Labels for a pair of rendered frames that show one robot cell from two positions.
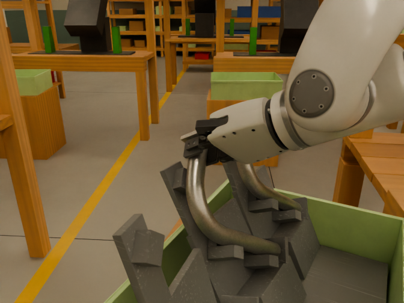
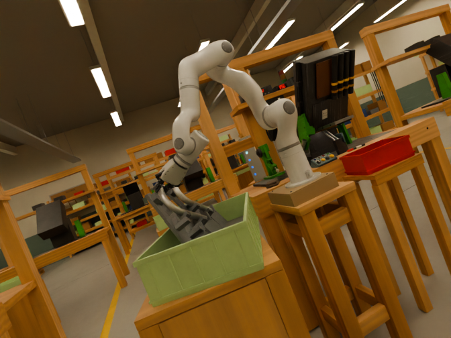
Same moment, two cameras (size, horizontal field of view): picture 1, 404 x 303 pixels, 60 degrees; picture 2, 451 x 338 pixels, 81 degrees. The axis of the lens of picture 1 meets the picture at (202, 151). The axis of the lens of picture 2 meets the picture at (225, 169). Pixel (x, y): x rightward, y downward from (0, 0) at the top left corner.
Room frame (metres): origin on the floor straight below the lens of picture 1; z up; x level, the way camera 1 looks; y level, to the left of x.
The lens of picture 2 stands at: (-0.71, 0.16, 1.16)
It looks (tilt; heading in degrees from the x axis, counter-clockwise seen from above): 2 degrees down; 339
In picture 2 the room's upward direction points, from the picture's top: 22 degrees counter-clockwise
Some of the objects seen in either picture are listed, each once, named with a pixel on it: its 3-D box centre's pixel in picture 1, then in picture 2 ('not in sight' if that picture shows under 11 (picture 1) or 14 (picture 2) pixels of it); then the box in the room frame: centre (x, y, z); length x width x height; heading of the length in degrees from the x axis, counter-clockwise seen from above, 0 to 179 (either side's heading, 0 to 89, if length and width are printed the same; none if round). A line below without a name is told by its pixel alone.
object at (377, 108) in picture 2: not in sight; (351, 110); (4.69, -6.04, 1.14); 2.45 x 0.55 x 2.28; 86
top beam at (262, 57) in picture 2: not in sight; (262, 58); (1.27, -1.34, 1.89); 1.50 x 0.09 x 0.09; 82
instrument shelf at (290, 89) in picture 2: not in sight; (279, 95); (1.23, -1.33, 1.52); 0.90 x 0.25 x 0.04; 82
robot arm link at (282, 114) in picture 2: not in sight; (283, 124); (0.39, -0.65, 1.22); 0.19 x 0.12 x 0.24; 1
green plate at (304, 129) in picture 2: not in sight; (305, 127); (0.92, -1.21, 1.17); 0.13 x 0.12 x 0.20; 82
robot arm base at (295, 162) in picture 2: not in sight; (296, 164); (0.43, -0.66, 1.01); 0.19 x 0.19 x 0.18
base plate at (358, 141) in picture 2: not in sight; (322, 159); (0.97, -1.30, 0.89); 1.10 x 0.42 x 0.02; 82
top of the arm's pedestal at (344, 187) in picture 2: not in sight; (309, 196); (0.43, -0.66, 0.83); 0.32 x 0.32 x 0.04; 83
